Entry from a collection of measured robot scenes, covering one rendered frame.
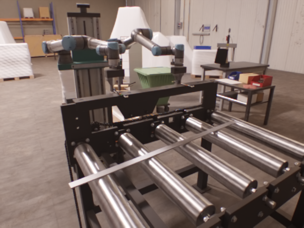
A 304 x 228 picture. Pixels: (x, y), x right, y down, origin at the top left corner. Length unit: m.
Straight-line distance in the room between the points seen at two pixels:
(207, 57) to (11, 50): 7.19
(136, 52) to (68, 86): 1.74
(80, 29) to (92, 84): 0.61
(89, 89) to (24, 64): 6.91
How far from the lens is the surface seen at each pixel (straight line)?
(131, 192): 1.17
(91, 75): 2.55
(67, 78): 4.89
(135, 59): 5.21
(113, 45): 1.45
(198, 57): 8.21
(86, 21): 2.52
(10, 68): 9.39
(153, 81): 4.04
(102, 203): 0.98
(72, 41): 1.81
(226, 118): 1.85
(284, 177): 1.17
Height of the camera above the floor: 1.55
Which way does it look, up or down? 21 degrees down
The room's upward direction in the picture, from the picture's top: straight up
